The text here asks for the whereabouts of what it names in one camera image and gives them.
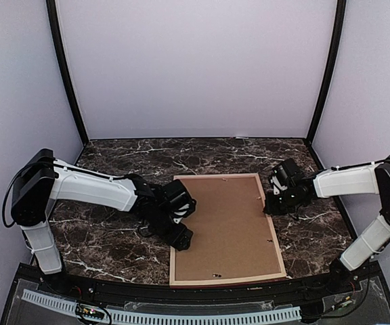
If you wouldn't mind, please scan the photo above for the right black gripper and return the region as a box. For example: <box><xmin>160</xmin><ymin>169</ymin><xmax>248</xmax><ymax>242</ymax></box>
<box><xmin>264</xmin><ymin>186</ymin><xmax>305</xmax><ymax>215</ymax></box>

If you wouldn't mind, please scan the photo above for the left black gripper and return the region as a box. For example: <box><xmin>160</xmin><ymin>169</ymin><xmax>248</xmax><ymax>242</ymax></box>
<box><xmin>148</xmin><ymin>207</ymin><xmax>193</xmax><ymax>251</ymax></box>

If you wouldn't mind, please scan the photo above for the brown cardboard backing board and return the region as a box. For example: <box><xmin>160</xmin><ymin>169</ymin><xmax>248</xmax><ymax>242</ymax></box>
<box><xmin>173</xmin><ymin>175</ymin><xmax>284</xmax><ymax>282</ymax></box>

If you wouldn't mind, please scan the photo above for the pink wooden picture frame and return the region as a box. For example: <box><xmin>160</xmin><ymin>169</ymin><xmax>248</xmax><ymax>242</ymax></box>
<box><xmin>169</xmin><ymin>173</ymin><xmax>287</xmax><ymax>288</ymax></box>

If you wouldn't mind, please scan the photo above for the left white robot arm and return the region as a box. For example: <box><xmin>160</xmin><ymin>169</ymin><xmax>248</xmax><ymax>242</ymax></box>
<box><xmin>1</xmin><ymin>148</ymin><xmax>196</xmax><ymax>295</ymax></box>

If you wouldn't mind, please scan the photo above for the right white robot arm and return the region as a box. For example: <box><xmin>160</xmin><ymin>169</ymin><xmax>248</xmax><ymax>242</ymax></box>
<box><xmin>264</xmin><ymin>155</ymin><xmax>390</xmax><ymax>294</ymax></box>

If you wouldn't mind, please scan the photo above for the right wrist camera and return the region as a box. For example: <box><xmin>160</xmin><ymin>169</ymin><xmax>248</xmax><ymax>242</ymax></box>
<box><xmin>269</xmin><ymin>158</ymin><xmax>305</xmax><ymax>195</ymax></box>

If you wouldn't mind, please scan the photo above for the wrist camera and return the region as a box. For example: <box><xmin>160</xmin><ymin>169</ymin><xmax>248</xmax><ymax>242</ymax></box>
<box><xmin>161</xmin><ymin>179</ymin><xmax>197</xmax><ymax>223</ymax></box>
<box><xmin>269</xmin><ymin>158</ymin><xmax>305</xmax><ymax>195</ymax></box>

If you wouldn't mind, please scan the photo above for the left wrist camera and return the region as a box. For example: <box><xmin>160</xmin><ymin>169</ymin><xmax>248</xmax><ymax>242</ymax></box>
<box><xmin>161</xmin><ymin>179</ymin><xmax>197</xmax><ymax>223</ymax></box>

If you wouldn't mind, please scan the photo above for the white slotted cable duct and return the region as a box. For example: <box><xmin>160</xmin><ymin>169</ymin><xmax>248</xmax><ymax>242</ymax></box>
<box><xmin>21</xmin><ymin>289</ymin><xmax>302</xmax><ymax>324</ymax></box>

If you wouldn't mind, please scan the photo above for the black front rail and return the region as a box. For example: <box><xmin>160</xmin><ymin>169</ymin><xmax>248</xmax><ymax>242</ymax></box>
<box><xmin>18</xmin><ymin>263</ymin><xmax>382</xmax><ymax>307</ymax></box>

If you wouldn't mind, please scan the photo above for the right black corner post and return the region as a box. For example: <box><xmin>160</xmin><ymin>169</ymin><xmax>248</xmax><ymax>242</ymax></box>
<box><xmin>305</xmin><ymin>0</ymin><xmax>347</xmax><ymax>146</ymax></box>

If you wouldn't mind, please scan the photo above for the black corner post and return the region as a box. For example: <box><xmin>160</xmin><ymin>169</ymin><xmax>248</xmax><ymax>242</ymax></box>
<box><xmin>45</xmin><ymin>0</ymin><xmax>89</xmax><ymax>146</ymax></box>
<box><xmin>305</xmin><ymin>0</ymin><xmax>347</xmax><ymax>146</ymax></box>

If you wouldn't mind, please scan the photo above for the left black corner post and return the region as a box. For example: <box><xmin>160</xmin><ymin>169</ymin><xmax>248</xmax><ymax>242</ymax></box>
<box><xmin>45</xmin><ymin>0</ymin><xmax>89</xmax><ymax>146</ymax></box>

